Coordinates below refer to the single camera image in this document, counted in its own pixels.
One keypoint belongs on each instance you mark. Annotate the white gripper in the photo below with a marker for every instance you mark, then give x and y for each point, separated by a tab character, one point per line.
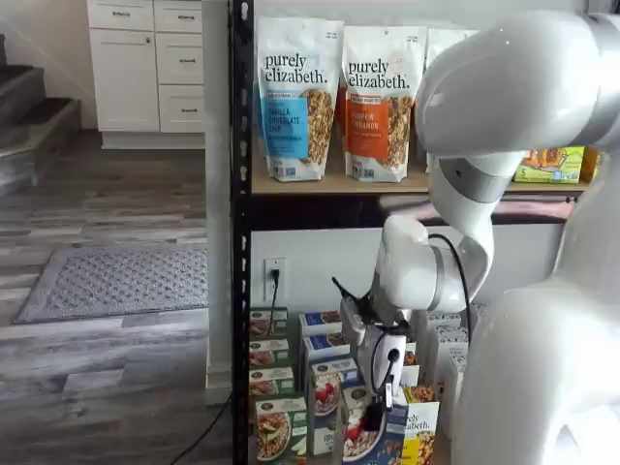
387	363

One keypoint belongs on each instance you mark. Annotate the blue flax plus oatmeal box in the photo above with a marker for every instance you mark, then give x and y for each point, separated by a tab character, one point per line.
322	346
329	402
358	441
317	320

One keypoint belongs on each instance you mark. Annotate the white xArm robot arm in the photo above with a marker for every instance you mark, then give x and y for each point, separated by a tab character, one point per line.
508	97

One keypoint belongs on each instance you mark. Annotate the wooden shelf board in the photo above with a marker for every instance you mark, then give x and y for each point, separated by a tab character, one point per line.
442	448
334	186

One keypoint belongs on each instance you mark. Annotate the green apple cinnamon oatmeal box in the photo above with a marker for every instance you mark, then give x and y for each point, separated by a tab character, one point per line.
271	382
269	353
281	431
266	323

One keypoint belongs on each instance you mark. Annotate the black metal shelf rack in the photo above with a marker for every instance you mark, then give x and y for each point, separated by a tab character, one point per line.
239	242

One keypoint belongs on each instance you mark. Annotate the green Bobo's snack box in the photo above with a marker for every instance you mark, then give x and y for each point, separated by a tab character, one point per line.
549	167

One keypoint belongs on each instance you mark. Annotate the orange snack box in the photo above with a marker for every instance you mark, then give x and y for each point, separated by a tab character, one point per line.
591	164

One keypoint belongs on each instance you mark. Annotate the gray floor mat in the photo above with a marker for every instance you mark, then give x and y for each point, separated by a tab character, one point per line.
116	283

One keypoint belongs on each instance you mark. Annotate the orange label granola bag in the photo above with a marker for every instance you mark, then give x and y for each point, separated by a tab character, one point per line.
380	111

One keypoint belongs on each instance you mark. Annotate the blue label granola bag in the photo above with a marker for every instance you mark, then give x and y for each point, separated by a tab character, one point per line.
295	102

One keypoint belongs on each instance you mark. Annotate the red label granola bag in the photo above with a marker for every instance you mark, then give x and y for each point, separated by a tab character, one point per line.
450	43

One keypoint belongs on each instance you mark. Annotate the white drawer cabinet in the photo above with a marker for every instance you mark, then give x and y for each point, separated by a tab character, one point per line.
145	72

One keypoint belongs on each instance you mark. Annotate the gray wooden staircase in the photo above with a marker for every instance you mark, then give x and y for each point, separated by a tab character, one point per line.
29	121

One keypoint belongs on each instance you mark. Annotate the gray wrist camera module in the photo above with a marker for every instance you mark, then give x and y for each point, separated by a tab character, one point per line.
356	315

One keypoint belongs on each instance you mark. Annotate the white wall outlet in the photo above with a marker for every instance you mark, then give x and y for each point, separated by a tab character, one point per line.
274	264

